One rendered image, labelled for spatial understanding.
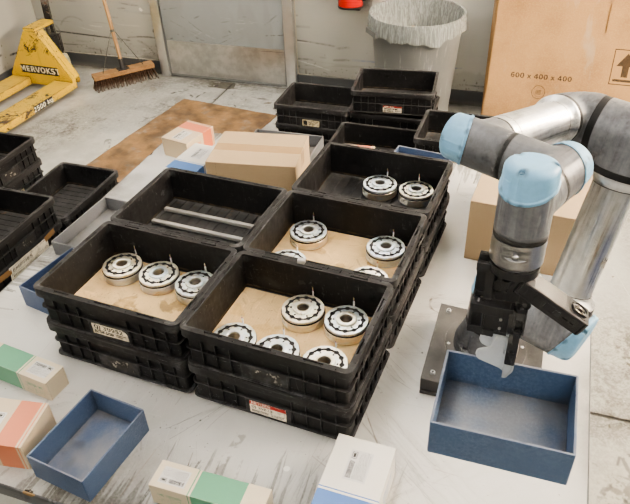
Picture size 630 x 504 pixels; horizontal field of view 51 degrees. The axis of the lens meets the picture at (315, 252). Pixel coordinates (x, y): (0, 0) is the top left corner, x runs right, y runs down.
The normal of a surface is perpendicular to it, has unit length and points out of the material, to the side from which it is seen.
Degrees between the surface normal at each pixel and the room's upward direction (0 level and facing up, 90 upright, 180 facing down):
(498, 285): 85
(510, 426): 1
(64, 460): 0
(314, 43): 90
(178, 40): 90
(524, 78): 76
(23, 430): 0
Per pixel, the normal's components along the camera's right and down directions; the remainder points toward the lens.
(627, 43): -0.33, 0.42
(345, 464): -0.04, -0.80
